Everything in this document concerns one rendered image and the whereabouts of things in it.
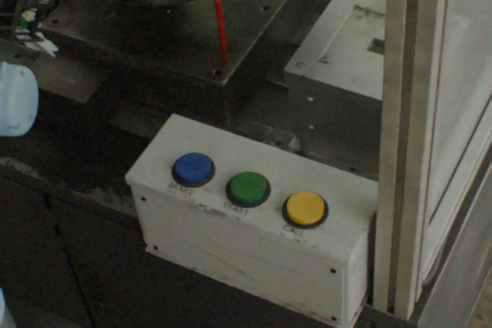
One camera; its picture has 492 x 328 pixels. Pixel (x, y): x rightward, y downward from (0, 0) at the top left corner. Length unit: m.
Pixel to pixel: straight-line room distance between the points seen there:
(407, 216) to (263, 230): 0.16
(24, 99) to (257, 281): 0.35
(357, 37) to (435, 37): 0.44
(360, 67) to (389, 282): 0.27
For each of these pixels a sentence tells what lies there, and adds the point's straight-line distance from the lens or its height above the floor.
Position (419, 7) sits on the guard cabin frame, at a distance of 0.79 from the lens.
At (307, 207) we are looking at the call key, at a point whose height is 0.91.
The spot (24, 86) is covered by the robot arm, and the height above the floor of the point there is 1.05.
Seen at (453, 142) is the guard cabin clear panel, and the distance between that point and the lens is 1.16.
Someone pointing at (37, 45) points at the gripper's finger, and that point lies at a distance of 1.26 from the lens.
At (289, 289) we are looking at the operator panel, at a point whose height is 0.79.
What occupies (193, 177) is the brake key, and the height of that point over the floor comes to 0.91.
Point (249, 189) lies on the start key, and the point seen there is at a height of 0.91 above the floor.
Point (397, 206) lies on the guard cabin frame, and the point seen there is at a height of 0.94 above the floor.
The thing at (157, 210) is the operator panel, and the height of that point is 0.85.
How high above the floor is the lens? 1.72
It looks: 48 degrees down
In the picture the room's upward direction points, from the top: 6 degrees counter-clockwise
